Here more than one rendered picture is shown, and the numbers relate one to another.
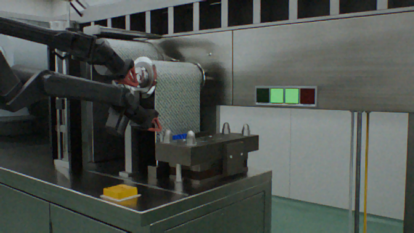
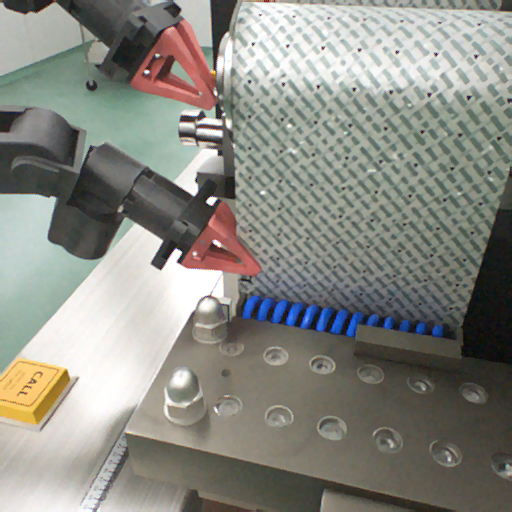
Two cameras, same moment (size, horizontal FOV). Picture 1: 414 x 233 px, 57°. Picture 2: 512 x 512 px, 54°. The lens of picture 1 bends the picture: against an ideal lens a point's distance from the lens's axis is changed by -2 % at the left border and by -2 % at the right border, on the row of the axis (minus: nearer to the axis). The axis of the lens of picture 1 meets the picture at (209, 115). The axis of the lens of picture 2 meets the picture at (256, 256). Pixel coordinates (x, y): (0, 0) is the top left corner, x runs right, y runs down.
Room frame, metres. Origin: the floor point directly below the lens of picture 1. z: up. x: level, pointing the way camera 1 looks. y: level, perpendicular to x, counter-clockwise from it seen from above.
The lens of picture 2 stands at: (1.18, -0.22, 1.38)
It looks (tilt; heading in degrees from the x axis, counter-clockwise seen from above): 34 degrees down; 65
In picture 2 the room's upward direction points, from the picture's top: straight up
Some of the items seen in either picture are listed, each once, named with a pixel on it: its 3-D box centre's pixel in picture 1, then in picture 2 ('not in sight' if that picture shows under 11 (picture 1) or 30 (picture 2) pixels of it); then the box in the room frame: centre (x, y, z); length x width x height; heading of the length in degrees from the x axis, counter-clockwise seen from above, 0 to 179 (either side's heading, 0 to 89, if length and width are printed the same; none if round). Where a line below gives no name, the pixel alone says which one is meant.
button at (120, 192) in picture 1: (120, 192); (27, 389); (1.10, 0.26, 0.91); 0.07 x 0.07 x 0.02; 51
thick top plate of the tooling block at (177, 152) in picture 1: (211, 146); (374, 427); (1.39, -0.01, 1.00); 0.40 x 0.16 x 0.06; 141
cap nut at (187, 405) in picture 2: (190, 137); (183, 390); (1.24, 0.06, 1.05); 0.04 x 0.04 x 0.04
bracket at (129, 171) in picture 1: (129, 132); (227, 227); (1.37, 0.29, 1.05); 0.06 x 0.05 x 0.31; 141
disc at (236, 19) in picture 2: (143, 77); (249, 75); (1.38, 0.24, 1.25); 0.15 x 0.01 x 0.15; 51
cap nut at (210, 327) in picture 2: (167, 135); (209, 315); (1.29, 0.14, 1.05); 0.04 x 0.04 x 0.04
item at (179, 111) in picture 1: (178, 116); (352, 247); (1.43, 0.11, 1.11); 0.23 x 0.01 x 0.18; 141
